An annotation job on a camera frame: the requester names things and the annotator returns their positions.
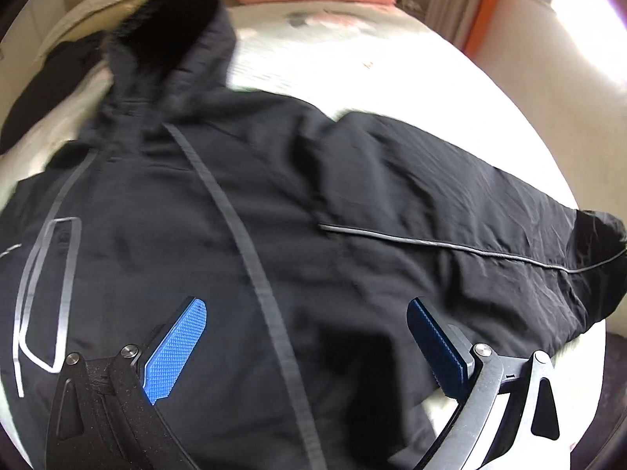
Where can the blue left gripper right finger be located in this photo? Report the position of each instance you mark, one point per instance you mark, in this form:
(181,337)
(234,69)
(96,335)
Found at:
(445,348)

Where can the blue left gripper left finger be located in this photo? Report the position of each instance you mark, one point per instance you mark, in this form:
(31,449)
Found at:
(167,355)

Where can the black hooded jacket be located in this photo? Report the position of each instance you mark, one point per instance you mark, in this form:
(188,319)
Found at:
(306,238)

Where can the floral green bedspread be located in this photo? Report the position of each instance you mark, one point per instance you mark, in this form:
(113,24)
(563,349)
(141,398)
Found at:
(335,57)

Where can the folded black garment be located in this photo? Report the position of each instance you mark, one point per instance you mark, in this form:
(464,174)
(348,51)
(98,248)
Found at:
(64,70)

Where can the white textured pillow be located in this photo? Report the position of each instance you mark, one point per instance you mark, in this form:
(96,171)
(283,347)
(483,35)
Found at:
(86,18)

